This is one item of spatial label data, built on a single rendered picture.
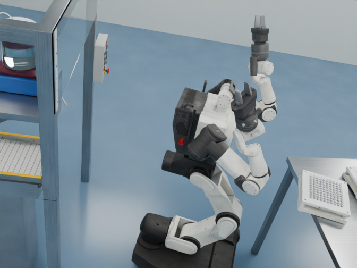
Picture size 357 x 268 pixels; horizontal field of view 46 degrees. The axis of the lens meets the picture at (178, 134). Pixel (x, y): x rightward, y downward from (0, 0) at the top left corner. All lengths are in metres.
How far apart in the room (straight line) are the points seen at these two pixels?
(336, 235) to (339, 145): 2.31
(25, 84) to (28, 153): 0.51
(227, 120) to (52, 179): 0.84
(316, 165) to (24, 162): 1.60
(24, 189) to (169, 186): 1.52
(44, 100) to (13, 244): 1.12
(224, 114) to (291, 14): 3.78
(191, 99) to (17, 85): 0.79
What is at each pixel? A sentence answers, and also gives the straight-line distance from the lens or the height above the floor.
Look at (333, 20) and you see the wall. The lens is 5.83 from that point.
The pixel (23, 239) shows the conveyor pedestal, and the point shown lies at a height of 0.41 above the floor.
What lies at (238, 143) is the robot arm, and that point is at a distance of 1.70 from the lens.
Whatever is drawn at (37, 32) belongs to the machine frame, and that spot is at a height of 1.71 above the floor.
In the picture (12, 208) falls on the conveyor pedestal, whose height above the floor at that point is 0.65.
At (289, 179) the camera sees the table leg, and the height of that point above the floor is 0.75.
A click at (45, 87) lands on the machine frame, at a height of 1.49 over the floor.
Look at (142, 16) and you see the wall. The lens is 5.59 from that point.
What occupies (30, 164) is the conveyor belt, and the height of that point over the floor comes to 0.91.
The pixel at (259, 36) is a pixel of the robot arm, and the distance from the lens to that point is 2.16.
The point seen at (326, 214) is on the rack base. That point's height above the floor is 0.91.
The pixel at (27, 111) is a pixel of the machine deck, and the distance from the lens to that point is 1.75.
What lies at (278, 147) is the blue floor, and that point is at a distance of 4.08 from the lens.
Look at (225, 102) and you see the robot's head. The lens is 1.94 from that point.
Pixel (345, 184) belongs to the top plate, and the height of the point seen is 0.96.
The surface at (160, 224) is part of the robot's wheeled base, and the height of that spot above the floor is 0.35.
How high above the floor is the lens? 2.39
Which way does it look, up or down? 38 degrees down
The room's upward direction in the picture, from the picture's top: 12 degrees clockwise
